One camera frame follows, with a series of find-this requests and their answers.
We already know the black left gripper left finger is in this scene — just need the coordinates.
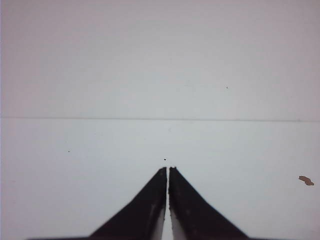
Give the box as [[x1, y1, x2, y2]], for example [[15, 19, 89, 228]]
[[89, 167, 167, 240]]

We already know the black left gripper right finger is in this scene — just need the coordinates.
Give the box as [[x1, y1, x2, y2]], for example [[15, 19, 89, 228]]
[[168, 167, 250, 240]]

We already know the small brown table mark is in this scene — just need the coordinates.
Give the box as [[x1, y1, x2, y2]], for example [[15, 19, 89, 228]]
[[298, 175, 315, 186]]

